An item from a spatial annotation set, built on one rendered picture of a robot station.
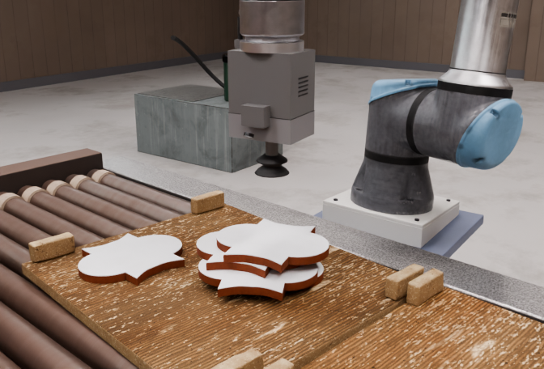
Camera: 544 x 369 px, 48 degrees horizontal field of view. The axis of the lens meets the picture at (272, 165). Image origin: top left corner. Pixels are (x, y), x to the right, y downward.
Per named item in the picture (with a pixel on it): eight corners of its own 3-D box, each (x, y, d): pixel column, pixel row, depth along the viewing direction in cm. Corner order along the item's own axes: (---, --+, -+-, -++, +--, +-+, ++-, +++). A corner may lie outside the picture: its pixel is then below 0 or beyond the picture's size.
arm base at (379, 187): (367, 185, 124) (371, 137, 122) (442, 200, 117) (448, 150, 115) (337, 203, 111) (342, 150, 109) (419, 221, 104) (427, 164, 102)
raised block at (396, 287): (412, 281, 78) (413, 261, 77) (424, 286, 77) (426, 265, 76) (383, 297, 74) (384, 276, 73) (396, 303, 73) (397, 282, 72)
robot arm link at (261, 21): (285, 1, 66) (221, 0, 69) (285, 44, 67) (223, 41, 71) (316, -1, 72) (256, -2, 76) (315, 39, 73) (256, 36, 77)
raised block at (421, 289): (431, 286, 77) (432, 265, 76) (444, 290, 75) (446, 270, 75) (404, 303, 73) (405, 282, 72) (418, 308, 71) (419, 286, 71)
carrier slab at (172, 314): (223, 210, 106) (223, 202, 106) (429, 294, 78) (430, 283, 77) (22, 273, 83) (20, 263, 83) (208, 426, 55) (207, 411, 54)
